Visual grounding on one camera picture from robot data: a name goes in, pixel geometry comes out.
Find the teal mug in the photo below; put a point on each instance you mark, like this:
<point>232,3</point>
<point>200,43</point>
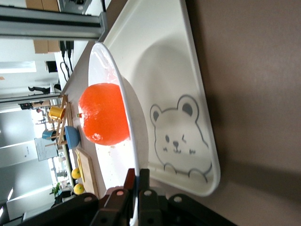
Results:
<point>49,134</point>

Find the yellow plastic knife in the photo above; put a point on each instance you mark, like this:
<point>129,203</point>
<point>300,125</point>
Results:
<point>81,164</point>

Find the wooden mug rack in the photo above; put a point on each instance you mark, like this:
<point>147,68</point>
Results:
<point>69,113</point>

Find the blue bowl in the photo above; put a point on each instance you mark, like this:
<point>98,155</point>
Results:
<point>71,137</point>

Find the cardboard box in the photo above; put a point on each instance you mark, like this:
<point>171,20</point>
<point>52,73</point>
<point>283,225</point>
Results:
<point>42,5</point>
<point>47,46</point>

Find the bamboo cutting board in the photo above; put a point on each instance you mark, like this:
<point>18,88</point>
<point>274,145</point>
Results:
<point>88,169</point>

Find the aluminium profile post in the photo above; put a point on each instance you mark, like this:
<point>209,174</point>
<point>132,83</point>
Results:
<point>47,26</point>

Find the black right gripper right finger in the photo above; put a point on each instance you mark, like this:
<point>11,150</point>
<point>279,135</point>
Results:
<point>148,207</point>

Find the yellow mug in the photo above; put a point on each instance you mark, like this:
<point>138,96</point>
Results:
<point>56,113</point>

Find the yellow lemon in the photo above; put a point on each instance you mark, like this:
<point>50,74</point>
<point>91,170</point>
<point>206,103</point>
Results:
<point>79,188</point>
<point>76,173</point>

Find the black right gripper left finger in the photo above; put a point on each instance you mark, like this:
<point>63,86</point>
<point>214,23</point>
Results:
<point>117,207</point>

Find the orange fruit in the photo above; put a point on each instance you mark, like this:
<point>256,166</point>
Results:
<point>103,115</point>

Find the cream tray with bear print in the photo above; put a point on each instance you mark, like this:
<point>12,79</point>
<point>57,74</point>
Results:
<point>169,70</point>

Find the white round plate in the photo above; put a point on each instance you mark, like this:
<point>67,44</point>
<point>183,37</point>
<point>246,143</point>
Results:
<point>110,160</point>

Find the green potted plant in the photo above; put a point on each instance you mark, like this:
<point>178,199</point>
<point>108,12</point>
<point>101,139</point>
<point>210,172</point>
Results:
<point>56,188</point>

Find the white notice board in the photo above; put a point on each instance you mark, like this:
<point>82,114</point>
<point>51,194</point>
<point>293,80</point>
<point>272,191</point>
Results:
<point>46,149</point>

